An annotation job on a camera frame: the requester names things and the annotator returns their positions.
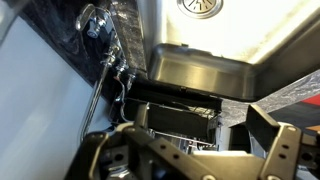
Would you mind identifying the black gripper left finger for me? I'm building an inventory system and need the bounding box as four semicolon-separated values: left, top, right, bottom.
64;102;218;180

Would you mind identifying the steel sink drain strainer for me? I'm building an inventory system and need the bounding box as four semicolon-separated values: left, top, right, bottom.
176;0;224;19

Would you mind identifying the small chrome side faucet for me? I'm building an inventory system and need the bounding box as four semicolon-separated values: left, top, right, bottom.
74;3;131;143

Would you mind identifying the stainless steel sink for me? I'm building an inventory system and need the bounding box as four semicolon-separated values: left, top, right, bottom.
136;0;320;101

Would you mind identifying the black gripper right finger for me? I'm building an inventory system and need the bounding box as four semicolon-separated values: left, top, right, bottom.
246;104;320;180

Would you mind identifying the black dish rack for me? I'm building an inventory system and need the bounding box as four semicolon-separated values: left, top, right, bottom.
113;78;223;148

